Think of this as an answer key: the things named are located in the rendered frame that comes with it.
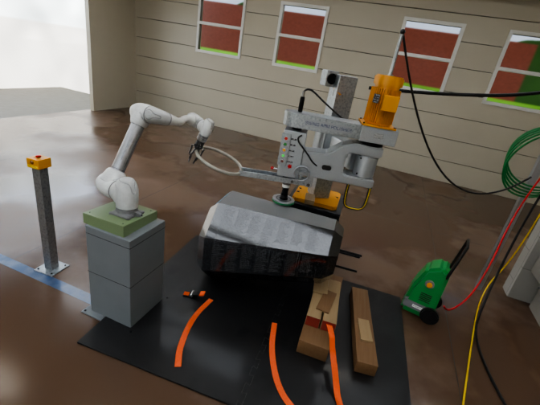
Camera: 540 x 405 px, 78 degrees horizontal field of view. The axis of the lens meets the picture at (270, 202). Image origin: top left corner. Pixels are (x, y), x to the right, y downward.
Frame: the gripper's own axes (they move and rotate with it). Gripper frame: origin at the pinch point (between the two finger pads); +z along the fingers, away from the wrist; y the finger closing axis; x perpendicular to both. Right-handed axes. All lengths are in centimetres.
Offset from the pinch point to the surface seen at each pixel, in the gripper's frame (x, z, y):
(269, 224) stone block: -63, 7, 70
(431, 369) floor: -170, 32, 210
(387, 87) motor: -55, -136, 102
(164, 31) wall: 788, -28, -45
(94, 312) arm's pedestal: -81, 123, -37
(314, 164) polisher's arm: -45, -54, 88
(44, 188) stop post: -13, 66, -103
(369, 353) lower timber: -158, 39, 153
